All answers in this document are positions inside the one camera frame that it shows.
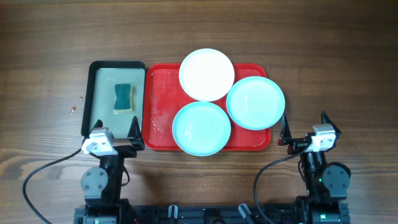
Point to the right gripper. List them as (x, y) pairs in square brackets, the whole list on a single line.
[(285, 138)]

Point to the black water tray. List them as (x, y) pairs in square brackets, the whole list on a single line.
[(100, 96)]

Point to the red plastic tray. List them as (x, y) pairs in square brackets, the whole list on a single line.
[(164, 97)]

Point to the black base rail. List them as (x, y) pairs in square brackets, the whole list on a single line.
[(271, 213)]

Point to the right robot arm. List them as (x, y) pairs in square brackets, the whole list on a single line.
[(326, 182)]

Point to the white plate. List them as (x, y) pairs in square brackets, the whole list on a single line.
[(206, 75)]

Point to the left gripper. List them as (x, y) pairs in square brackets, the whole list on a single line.
[(129, 151)]

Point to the light blue plate front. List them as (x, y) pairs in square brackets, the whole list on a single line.
[(201, 128)]

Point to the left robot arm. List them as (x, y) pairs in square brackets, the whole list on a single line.
[(102, 184)]

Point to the green yellow sponge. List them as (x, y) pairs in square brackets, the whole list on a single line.
[(123, 98)]

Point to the light blue plate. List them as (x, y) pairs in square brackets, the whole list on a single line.
[(255, 103), (201, 128)]

